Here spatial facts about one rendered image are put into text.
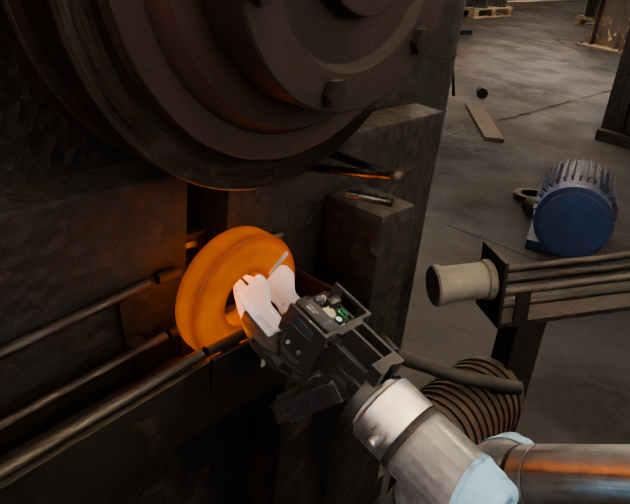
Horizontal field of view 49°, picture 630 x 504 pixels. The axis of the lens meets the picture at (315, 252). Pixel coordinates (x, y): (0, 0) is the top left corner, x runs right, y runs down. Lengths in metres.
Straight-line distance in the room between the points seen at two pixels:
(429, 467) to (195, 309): 0.28
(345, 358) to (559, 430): 1.32
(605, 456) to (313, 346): 0.29
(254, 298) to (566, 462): 0.35
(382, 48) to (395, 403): 0.32
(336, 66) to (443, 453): 0.35
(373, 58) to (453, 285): 0.45
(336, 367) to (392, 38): 0.32
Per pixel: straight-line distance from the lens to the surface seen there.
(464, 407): 1.03
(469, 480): 0.65
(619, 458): 0.70
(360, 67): 0.62
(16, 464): 0.66
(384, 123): 1.01
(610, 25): 9.54
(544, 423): 1.96
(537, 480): 0.75
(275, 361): 0.71
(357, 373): 0.67
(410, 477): 0.66
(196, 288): 0.73
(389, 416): 0.66
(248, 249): 0.75
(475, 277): 1.01
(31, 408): 0.72
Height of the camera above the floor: 1.13
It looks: 26 degrees down
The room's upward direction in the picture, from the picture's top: 6 degrees clockwise
